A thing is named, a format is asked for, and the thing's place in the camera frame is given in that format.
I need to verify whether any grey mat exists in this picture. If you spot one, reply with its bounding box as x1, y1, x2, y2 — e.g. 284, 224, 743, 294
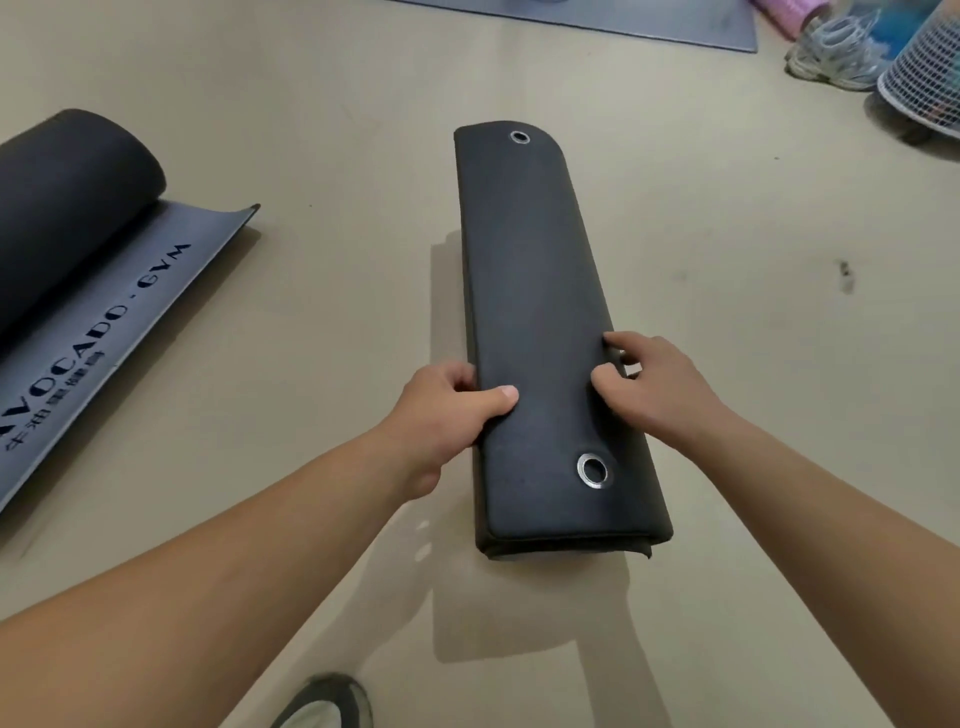
397, 0, 759, 54

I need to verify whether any white grey sneaker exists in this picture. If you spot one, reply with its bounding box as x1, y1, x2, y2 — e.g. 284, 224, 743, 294
785, 11, 894, 93

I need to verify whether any person's left hand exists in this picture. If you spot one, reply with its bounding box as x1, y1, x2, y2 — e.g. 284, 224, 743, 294
374, 362, 520, 504

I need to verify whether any white wire basket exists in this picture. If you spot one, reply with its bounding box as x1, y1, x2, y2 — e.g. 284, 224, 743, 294
877, 0, 960, 140

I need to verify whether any person's left forearm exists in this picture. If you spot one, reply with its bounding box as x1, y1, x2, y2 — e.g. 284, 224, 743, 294
0, 431, 414, 728

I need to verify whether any pink foam roller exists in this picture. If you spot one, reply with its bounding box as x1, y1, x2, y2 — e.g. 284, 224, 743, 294
749, 0, 834, 43

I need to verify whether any blue-grey yoga mat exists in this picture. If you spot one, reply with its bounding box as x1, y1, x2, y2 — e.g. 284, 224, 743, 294
0, 108, 262, 515
452, 119, 674, 562

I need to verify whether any person's right hand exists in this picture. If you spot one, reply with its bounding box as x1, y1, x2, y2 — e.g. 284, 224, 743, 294
590, 331, 733, 451

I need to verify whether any person's right forearm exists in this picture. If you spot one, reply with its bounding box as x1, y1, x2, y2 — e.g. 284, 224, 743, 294
686, 408, 960, 728

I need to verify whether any blue bag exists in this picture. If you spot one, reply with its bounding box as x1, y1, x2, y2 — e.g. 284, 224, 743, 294
851, 0, 945, 61

